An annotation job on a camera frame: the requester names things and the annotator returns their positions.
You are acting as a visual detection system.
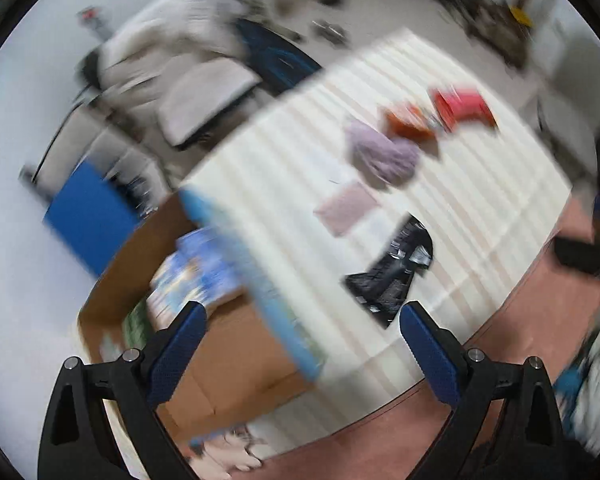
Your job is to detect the yellow tissue pack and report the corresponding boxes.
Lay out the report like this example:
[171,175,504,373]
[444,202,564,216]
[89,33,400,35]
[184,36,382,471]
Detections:
[146,252,200,330]

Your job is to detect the black foil packet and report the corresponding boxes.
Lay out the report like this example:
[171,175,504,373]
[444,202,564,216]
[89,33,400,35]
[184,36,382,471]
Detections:
[342,216,434,328]

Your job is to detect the blue tissue pack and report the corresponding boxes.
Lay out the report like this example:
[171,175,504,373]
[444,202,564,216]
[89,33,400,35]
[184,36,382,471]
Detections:
[176,226,244,312]

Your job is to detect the red snack packet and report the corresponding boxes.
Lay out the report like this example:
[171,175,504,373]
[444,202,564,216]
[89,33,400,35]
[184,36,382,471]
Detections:
[429,88,498,132]

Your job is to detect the orange snack bag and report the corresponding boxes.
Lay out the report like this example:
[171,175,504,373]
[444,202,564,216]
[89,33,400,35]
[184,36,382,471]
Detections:
[381,103,436,143]

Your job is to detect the green snack packet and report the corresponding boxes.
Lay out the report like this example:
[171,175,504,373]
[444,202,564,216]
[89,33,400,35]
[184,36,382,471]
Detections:
[122,299,155,349]

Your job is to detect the open cardboard box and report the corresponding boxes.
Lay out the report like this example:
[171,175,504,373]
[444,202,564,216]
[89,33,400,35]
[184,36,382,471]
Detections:
[78,196,313,441]

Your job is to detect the grey folding chair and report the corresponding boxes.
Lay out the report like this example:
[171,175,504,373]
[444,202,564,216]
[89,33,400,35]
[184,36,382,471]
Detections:
[536,87,597,177]

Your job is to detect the blue mat board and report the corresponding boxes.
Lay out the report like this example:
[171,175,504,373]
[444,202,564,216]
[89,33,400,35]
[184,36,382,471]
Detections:
[44,162,140,278]

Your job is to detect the striped cat tablecloth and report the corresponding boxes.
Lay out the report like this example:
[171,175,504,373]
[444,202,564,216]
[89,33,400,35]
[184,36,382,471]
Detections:
[168,27,600,480]

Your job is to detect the purple cloth bundle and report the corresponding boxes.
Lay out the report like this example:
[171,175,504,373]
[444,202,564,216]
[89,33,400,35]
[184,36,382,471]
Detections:
[344,119,422,188]

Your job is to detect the white quilted chair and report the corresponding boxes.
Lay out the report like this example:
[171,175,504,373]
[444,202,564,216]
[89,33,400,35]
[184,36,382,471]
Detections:
[20,104,172,204]

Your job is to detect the white padded chair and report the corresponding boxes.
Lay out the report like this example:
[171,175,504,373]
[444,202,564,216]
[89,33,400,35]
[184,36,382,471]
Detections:
[97,24,261,150]

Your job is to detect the dark wooden chair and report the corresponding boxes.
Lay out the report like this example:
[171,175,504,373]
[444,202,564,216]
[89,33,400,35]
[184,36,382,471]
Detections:
[464,0,554,70]

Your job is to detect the black blue weight bench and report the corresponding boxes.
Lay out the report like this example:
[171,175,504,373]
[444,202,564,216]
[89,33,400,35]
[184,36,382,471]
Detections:
[235,18,322,96]

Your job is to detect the chrome dumbbell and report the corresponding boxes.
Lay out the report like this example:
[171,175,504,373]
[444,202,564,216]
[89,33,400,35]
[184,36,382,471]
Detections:
[311,20,349,48]

